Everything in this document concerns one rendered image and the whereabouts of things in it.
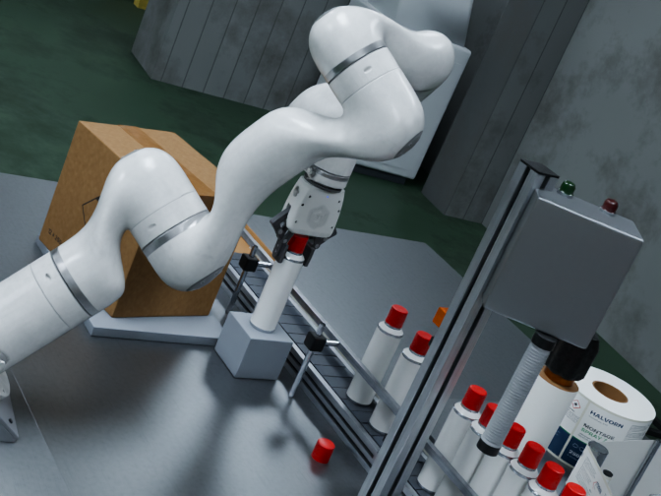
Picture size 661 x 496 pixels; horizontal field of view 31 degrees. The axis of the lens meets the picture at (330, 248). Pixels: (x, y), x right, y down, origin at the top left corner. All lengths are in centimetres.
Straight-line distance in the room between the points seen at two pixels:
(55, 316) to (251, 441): 46
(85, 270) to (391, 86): 54
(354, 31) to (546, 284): 46
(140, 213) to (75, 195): 57
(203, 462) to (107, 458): 17
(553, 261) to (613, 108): 469
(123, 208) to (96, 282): 12
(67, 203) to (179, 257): 64
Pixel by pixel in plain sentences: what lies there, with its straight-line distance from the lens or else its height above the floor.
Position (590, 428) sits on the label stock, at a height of 97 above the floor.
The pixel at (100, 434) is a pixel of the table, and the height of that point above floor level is 83.
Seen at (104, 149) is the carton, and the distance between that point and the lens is 230.
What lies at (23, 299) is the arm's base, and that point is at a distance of 182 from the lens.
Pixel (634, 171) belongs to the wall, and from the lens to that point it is 619.
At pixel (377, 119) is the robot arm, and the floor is 149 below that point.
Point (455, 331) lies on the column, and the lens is 183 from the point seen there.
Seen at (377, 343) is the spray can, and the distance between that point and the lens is 219.
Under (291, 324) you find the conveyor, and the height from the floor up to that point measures 88.
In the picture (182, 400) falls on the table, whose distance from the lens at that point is 212.
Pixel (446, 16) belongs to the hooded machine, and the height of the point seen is 102.
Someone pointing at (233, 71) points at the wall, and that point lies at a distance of 727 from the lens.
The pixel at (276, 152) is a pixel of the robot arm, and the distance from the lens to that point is 171.
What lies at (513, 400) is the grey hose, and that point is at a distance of 181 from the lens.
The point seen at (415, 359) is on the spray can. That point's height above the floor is 104.
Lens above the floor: 186
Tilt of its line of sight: 19 degrees down
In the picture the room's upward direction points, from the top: 24 degrees clockwise
